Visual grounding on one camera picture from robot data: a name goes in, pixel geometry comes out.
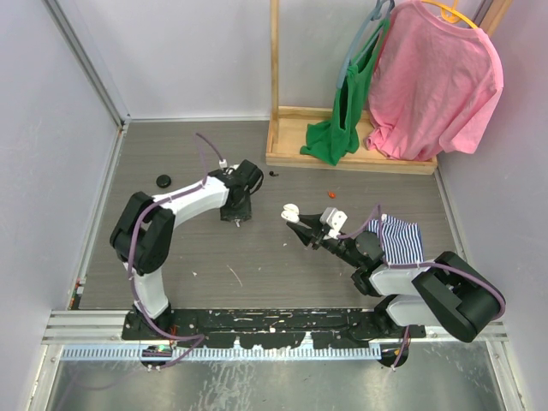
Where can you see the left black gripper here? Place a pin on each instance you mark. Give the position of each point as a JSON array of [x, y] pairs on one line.
[[244, 212]]

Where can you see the yellow hanger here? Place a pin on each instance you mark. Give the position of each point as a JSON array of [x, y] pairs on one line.
[[450, 13]]

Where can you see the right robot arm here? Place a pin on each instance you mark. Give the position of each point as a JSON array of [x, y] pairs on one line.
[[445, 291]]

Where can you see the wooden clothes rack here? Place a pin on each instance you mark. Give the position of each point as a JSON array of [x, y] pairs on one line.
[[288, 126]]

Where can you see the blue-grey hanger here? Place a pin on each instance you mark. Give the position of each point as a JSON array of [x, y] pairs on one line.
[[381, 10]]

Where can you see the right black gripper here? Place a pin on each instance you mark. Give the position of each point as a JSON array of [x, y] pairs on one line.
[[315, 235]]

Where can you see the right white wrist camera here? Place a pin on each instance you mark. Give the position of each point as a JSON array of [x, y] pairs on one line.
[[334, 219]]

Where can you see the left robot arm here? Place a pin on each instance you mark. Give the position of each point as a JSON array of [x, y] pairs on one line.
[[143, 233]]

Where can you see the white earbud charging case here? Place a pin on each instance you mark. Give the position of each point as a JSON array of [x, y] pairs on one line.
[[291, 213]]

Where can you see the blue striped cloth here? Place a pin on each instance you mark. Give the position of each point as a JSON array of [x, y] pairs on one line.
[[402, 242]]

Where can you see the pink t-shirt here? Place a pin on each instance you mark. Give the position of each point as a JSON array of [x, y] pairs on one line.
[[435, 86]]

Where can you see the green tank top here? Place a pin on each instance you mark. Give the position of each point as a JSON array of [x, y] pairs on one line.
[[332, 139]]

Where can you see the white cable duct strip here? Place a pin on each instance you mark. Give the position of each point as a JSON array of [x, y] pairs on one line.
[[162, 354]]

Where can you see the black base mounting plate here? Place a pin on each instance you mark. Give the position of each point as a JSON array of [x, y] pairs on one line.
[[281, 328]]

